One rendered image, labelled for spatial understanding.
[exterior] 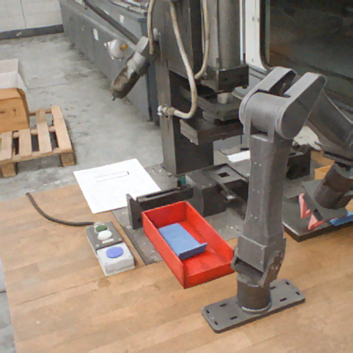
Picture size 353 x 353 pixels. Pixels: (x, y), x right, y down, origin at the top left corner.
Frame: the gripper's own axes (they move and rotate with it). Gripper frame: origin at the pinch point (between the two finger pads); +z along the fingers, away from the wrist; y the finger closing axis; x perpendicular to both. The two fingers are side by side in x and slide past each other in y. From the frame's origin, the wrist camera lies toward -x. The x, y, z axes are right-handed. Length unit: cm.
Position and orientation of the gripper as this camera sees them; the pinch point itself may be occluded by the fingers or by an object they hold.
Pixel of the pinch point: (308, 221)
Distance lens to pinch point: 120.7
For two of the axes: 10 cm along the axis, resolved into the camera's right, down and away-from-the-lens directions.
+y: -3.7, -7.6, 5.4
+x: -9.1, 1.6, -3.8
